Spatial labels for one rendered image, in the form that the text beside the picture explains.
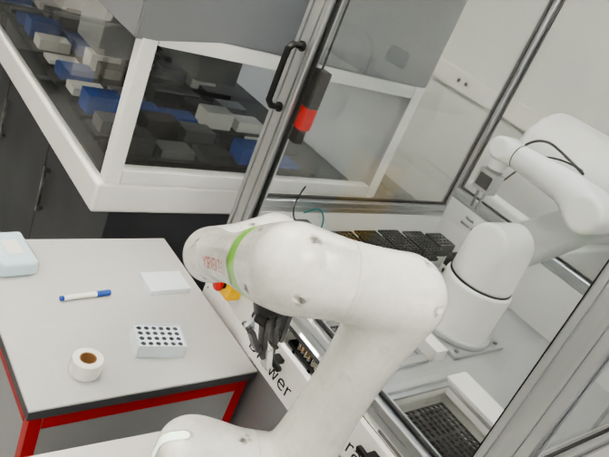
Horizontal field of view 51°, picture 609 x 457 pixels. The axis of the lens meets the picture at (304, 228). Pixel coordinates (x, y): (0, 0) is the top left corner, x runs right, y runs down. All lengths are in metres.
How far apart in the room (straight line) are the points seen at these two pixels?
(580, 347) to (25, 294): 1.28
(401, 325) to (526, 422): 0.44
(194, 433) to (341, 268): 0.39
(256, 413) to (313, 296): 1.04
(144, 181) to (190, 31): 0.49
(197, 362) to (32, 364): 0.39
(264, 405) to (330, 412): 0.80
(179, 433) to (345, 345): 0.30
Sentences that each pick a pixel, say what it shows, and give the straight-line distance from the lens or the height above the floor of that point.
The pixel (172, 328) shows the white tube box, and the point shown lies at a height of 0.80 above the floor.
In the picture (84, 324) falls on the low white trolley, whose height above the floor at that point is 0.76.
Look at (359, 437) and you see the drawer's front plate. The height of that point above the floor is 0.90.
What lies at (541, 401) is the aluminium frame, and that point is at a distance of 1.20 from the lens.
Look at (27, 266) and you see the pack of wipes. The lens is 1.79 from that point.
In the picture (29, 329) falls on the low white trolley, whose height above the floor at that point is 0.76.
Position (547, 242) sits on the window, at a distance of 1.18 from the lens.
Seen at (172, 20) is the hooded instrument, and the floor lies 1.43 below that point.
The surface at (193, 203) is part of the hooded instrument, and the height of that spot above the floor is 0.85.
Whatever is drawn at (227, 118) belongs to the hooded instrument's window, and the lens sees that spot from 2.11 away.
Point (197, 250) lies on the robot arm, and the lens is 1.14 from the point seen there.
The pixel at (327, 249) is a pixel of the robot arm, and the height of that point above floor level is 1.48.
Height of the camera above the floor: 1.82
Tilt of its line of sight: 25 degrees down
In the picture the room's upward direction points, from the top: 24 degrees clockwise
